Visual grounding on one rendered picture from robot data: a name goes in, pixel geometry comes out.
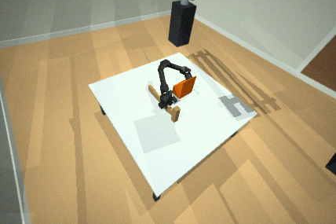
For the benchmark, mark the wooden post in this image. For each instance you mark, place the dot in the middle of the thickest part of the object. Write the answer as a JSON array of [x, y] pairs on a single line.
[[175, 114]]

